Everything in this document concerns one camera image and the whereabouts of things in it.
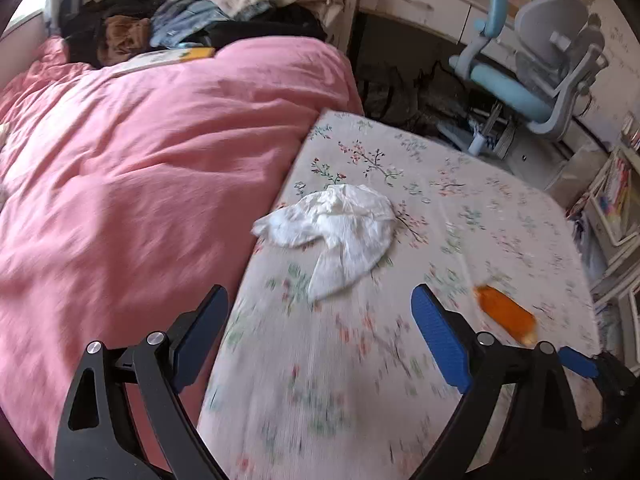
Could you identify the white garment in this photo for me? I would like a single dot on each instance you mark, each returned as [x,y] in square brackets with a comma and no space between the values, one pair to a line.
[235,0]

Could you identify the orange wrapper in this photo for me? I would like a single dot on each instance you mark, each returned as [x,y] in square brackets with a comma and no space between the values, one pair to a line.
[505,312]

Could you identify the white drawer cabinet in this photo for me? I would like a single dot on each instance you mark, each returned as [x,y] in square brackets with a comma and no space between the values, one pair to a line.
[535,160]

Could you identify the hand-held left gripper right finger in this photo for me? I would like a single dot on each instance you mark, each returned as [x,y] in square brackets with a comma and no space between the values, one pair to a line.
[440,337]

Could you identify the white bookshelf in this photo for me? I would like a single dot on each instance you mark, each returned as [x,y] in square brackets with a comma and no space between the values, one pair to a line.
[617,210]

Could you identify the black jacket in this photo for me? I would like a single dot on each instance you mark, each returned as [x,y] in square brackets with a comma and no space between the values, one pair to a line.
[100,5]

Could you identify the translucent plastic bag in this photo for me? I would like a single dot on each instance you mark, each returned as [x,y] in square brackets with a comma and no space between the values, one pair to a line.
[580,170]

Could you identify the black garment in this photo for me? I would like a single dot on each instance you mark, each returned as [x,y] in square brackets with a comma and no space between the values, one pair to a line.
[270,30]

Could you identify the blue denim garment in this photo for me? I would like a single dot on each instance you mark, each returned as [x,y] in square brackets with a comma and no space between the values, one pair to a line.
[185,22]

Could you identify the white desk drawer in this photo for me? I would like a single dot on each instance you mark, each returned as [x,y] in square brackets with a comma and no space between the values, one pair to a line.
[415,2]

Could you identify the blue grey ornament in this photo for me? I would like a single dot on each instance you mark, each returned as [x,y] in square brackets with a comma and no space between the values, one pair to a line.
[62,5]

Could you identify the yellow white book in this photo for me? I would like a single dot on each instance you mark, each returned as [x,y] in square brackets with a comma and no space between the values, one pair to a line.
[160,59]

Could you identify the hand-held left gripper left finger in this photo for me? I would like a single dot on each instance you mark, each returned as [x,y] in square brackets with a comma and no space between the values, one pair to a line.
[200,335]

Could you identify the blue grey office chair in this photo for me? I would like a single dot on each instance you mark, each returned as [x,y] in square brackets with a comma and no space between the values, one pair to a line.
[510,90]

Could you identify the brown cloth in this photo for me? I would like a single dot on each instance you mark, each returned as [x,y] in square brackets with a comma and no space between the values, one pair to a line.
[122,40]

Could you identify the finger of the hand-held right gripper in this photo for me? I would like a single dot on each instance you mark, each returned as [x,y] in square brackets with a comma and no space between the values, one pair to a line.
[580,362]

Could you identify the white tissue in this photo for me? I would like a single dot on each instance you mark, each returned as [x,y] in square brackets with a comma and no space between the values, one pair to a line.
[350,230]

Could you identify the pink blanket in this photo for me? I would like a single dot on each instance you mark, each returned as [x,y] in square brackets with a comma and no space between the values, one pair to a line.
[125,185]

